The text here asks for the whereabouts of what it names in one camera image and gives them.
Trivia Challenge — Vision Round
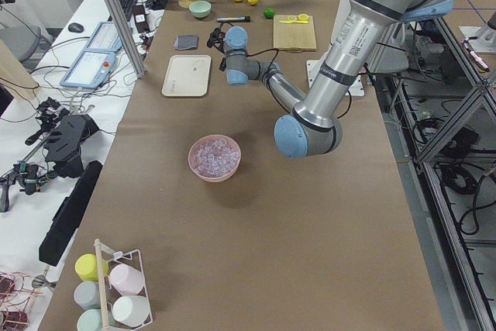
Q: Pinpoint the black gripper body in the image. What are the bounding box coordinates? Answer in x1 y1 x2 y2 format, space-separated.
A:
219 57 227 72

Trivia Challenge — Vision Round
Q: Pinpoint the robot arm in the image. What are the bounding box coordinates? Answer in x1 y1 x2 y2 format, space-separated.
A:
223 0 454 158

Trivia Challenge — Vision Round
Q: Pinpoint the pink bowl of ice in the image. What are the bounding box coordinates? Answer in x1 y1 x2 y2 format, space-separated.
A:
188 134 241 182

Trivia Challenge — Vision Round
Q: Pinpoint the pink cup in rack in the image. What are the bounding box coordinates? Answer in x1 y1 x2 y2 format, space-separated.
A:
108 264 145 295

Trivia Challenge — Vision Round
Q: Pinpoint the yellow cup in rack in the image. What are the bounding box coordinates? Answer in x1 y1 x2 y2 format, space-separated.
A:
74 253 98 281

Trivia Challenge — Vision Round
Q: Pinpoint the white cup in rack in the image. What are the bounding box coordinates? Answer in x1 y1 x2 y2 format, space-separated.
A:
112 295 150 328

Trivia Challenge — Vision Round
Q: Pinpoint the grey cup in rack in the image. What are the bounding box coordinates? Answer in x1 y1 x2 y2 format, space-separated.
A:
73 281 101 310

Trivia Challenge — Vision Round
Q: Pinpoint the mint cup in rack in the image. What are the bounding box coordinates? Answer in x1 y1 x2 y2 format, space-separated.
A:
77 309 103 331

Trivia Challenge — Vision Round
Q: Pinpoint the cream rabbit tray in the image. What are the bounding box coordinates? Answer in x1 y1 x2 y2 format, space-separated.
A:
161 55 212 98

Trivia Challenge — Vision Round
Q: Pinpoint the folded grey cloth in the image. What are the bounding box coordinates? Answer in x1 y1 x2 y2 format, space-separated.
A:
174 35 199 50

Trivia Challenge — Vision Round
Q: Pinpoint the steel muddler black tip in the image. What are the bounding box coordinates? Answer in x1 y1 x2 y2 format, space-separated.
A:
216 16 251 23

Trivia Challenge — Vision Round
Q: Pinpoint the mint green bowl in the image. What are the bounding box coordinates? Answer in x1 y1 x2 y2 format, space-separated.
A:
188 0 212 19

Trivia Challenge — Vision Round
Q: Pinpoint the wooden cutting board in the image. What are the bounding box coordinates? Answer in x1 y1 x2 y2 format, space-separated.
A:
273 15 317 51

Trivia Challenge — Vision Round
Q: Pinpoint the green lime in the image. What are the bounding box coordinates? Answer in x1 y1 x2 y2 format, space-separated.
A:
263 8 275 19

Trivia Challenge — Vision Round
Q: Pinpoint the yellow plastic knife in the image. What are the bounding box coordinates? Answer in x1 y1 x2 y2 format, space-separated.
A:
278 19 308 24

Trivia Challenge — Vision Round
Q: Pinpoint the lemon slice lower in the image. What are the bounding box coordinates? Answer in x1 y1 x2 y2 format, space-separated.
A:
298 14 309 22

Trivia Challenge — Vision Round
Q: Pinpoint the teach pendant far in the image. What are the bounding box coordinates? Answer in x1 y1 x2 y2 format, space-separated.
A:
86 21 122 52

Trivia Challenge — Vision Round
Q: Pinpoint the teach pendant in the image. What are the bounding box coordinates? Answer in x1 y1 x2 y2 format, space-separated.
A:
86 21 122 52
60 50 116 89

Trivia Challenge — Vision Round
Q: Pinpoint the teach pendant near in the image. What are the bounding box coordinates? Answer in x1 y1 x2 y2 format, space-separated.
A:
60 50 116 89

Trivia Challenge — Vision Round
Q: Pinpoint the black computer mouse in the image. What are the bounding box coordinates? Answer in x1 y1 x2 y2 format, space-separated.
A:
67 22 84 33

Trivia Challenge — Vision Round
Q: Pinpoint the aluminium frame post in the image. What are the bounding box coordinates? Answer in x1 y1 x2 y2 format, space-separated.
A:
104 0 146 78

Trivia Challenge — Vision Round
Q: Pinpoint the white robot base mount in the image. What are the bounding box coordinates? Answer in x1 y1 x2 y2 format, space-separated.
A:
305 0 388 97

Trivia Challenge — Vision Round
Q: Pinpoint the white wire cup rack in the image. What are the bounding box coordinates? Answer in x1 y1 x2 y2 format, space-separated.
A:
94 239 153 330

